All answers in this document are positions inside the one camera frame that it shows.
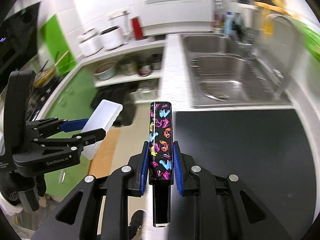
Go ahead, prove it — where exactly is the translucent white plastic box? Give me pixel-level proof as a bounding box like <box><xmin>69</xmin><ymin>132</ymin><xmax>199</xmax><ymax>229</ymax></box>
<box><xmin>80</xmin><ymin>99</ymin><xmax>124</xmax><ymax>161</ymax></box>

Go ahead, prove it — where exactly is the white lidded pot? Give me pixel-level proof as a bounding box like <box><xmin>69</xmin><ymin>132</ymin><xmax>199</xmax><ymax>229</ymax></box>
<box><xmin>78</xmin><ymin>28</ymin><xmax>103</xmax><ymax>57</ymax></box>

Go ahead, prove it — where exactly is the small steel pot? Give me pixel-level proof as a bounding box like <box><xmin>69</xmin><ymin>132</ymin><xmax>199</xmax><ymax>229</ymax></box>
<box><xmin>150</xmin><ymin>53</ymin><xmax>163</xmax><ymax>70</ymax></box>

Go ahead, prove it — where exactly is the clear blender jug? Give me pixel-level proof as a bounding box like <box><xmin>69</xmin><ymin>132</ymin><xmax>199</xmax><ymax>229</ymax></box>
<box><xmin>108</xmin><ymin>9</ymin><xmax>131</xmax><ymax>36</ymax></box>

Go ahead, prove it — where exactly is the white countertop appliance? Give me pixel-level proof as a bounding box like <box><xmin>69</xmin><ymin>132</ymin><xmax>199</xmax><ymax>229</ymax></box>
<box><xmin>132</xmin><ymin>0</ymin><xmax>216</xmax><ymax>37</ymax></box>

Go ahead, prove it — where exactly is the yellow hanging object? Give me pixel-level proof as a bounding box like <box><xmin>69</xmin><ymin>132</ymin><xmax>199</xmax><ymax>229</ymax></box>
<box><xmin>253</xmin><ymin>0</ymin><xmax>301</xmax><ymax>36</ymax></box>

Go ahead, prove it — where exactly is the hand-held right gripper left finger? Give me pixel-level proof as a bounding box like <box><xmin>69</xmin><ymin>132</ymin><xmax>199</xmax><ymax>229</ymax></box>
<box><xmin>31</xmin><ymin>141</ymin><xmax>151</xmax><ymax>240</ymax></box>

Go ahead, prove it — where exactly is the black gas stove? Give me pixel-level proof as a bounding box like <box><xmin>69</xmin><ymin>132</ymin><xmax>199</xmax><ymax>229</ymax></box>
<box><xmin>25</xmin><ymin>79</ymin><xmax>63</xmax><ymax>121</ymax></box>

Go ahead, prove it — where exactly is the black range hood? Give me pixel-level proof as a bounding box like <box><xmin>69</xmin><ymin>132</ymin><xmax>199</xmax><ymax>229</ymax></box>
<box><xmin>0</xmin><ymin>1</ymin><xmax>42</xmax><ymax>63</ymax></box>

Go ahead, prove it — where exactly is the blue and white bottle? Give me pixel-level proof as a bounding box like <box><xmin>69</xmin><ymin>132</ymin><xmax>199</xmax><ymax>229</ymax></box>
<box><xmin>224</xmin><ymin>11</ymin><xmax>234</xmax><ymax>34</ymax></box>

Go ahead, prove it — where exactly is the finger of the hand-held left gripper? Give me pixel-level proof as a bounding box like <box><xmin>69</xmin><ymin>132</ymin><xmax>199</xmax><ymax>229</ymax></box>
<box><xmin>32</xmin><ymin>128</ymin><xmax>106</xmax><ymax>156</ymax></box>
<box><xmin>26</xmin><ymin>118</ymin><xmax>90</xmax><ymax>138</ymax></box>

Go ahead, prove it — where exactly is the person's left hand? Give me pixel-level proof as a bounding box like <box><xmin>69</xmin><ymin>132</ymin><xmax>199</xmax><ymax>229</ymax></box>
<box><xmin>0</xmin><ymin>172</ymin><xmax>47</xmax><ymax>216</ymax></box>

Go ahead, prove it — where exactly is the black box with colourful print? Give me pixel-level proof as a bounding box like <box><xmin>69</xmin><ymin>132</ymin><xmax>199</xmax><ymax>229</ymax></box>
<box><xmin>148</xmin><ymin>101</ymin><xmax>174</xmax><ymax>227</ymax></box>

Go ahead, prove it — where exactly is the black bag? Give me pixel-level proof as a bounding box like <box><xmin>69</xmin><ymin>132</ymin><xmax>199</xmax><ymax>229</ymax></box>
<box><xmin>91</xmin><ymin>92</ymin><xmax>137</xmax><ymax>127</ymax></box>

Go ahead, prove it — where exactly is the person's dark shoe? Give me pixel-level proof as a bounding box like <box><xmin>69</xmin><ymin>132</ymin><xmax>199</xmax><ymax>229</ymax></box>
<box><xmin>128</xmin><ymin>210</ymin><xmax>144</xmax><ymax>240</ymax></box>

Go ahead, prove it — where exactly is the white open shelf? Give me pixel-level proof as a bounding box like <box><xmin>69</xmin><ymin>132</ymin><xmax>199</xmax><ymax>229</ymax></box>
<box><xmin>93</xmin><ymin>39</ymin><xmax>168</xmax><ymax>103</ymax></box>

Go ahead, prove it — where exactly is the brown cardboard sheet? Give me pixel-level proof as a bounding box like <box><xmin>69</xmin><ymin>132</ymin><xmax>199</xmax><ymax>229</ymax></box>
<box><xmin>87</xmin><ymin>127</ymin><xmax>151</xmax><ymax>178</ymax></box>

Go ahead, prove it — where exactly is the red container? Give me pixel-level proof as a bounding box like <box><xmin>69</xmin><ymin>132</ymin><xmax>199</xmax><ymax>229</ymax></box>
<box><xmin>131</xmin><ymin>16</ymin><xmax>144</xmax><ymax>39</ymax></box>

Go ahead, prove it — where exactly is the green plastic basket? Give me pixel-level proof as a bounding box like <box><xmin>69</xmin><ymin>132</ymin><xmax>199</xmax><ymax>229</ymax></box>
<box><xmin>292</xmin><ymin>19</ymin><xmax>320</xmax><ymax>63</ymax></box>

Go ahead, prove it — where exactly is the tall steel faucet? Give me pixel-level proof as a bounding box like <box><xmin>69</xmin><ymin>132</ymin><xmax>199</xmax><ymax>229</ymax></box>
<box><xmin>252</xmin><ymin>13</ymin><xmax>301</xmax><ymax>98</ymax></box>

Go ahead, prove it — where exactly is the dark red bottle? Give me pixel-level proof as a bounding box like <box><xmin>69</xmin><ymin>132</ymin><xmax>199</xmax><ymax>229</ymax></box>
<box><xmin>214</xmin><ymin>4</ymin><xmax>224</xmax><ymax>28</ymax></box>

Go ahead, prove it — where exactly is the stainless steel sink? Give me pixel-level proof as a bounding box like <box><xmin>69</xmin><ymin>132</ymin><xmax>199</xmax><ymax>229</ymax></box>
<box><xmin>181</xmin><ymin>33</ymin><xmax>301</xmax><ymax>109</ymax></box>

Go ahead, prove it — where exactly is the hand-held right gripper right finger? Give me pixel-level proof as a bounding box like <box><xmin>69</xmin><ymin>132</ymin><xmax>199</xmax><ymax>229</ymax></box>
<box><xmin>172</xmin><ymin>144</ymin><xmax>293</xmax><ymax>240</ymax></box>

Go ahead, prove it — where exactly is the grey round pan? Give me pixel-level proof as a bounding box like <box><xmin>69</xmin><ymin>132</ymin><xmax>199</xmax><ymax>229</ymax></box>
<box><xmin>94</xmin><ymin>63</ymin><xmax>117</xmax><ymax>81</ymax></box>

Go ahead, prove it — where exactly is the wok with wooden handle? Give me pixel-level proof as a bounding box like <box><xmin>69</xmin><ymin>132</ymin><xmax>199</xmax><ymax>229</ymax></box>
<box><xmin>33</xmin><ymin>50</ymin><xmax>70</xmax><ymax>87</ymax></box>

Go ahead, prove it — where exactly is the green kitchen cabinet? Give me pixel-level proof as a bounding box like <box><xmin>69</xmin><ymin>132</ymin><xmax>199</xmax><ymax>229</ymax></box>
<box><xmin>44</xmin><ymin>62</ymin><xmax>101</xmax><ymax>196</ymax></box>

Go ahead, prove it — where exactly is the dark bowl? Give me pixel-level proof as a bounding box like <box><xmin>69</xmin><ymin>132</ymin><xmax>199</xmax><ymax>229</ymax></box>
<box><xmin>138</xmin><ymin>63</ymin><xmax>153</xmax><ymax>77</ymax></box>

